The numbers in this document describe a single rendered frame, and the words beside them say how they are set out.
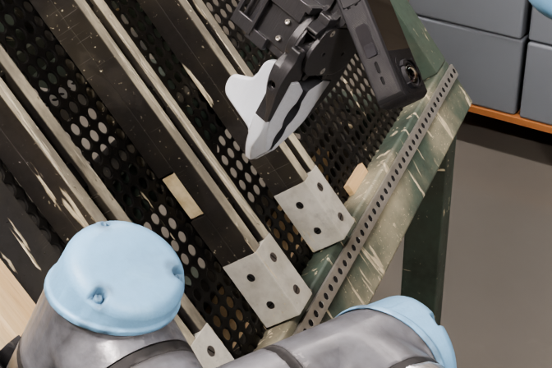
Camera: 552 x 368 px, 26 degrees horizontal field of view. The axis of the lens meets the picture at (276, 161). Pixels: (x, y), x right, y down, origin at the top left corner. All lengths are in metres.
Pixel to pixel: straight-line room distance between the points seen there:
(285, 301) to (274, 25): 0.96
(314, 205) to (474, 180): 2.07
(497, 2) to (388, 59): 3.11
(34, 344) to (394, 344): 0.22
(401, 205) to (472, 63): 1.89
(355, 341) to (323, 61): 0.32
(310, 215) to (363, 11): 1.15
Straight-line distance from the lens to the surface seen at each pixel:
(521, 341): 3.39
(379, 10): 0.95
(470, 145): 4.29
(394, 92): 0.93
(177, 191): 1.85
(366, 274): 2.13
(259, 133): 0.99
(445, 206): 2.86
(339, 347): 0.72
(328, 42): 0.96
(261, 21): 0.98
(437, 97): 2.62
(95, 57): 1.80
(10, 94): 1.61
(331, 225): 2.06
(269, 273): 1.86
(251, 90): 1.00
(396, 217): 2.28
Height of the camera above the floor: 2.07
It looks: 30 degrees down
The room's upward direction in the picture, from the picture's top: straight up
